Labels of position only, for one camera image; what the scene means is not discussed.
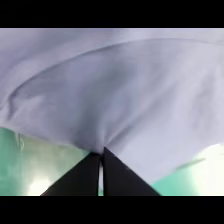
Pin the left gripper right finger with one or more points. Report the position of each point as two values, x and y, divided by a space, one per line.
121 176

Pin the purple shirt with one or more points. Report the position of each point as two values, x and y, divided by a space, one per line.
113 90

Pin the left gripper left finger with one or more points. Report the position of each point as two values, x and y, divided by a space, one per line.
81 176

